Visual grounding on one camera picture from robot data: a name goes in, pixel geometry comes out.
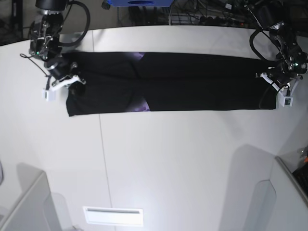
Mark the blue plastic box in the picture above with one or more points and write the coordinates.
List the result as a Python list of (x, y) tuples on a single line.
[(130, 3)]

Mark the white table slot plate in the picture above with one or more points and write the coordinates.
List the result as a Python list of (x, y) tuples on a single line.
[(114, 216)]

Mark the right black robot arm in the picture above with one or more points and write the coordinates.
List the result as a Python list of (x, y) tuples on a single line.
[(45, 44)]

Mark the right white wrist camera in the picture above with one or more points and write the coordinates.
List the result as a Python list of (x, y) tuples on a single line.
[(49, 92)]

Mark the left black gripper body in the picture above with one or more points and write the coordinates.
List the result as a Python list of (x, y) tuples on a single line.
[(278, 77)]

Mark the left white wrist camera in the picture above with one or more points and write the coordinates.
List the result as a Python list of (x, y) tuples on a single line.
[(284, 92)]

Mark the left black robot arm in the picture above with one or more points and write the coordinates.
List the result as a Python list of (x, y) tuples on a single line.
[(271, 15)]

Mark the black T-shirt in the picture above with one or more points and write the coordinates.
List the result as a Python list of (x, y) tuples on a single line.
[(116, 82)]

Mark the black keyboard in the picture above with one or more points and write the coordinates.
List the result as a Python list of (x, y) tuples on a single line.
[(301, 176)]

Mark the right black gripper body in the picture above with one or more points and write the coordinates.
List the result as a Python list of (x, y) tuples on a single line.
[(60, 68)]

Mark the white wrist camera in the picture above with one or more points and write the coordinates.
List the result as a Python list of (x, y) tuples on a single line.
[(284, 92), (49, 92)]

